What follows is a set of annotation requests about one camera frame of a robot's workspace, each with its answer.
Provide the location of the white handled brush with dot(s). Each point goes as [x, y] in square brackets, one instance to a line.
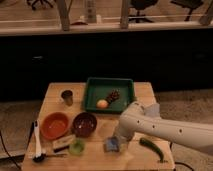
[38, 148]

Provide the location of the orange bowl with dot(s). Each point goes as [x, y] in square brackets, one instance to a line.
[55, 125]

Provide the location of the wooden block brush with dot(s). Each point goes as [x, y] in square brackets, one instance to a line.
[62, 143]

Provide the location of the small green cup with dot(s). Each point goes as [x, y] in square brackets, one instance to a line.
[76, 147]

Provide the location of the green chili pepper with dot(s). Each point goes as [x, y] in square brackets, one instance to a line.
[152, 146]

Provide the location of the dark red bowl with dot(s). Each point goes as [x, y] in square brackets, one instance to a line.
[84, 124]

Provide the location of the grey cloth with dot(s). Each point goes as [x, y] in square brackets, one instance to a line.
[153, 110]

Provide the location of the dark grape bunch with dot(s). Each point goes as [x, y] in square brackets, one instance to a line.
[113, 96]

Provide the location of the office chair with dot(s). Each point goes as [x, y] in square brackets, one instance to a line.
[42, 3]
[190, 4]
[140, 5]

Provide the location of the office chair left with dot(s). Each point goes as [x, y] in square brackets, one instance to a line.
[42, 3]

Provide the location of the blue sponge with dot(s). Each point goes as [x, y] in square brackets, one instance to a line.
[111, 144]

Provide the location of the orange fruit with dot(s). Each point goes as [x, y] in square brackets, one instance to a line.
[102, 104]

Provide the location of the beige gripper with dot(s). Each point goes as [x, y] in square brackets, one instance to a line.
[122, 143]

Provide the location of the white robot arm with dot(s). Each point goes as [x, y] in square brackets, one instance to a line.
[138, 118]

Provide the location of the green plastic tray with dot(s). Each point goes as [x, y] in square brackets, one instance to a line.
[99, 88]

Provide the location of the office chair centre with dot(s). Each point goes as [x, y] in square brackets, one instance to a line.
[140, 5]

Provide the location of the office chair right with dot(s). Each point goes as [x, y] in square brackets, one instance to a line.
[190, 4]

